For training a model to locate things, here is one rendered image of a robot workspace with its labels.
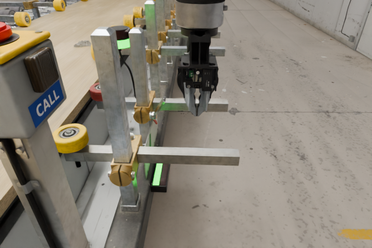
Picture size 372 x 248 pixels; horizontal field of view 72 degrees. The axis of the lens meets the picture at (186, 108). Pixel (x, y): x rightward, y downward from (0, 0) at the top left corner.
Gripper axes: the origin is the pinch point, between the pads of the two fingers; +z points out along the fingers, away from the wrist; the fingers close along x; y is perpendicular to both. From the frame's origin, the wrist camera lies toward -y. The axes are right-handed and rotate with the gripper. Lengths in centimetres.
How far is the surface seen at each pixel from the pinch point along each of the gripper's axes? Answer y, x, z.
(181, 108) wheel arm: -20.3, -4.3, 12.0
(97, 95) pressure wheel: -18.6, -30.8, 6.5
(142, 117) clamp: -13.6, -16.1, 11.2
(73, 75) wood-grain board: -32, -44, 6
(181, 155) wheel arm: 4.7, -3.6, 10.4
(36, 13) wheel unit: -154, -120, 8
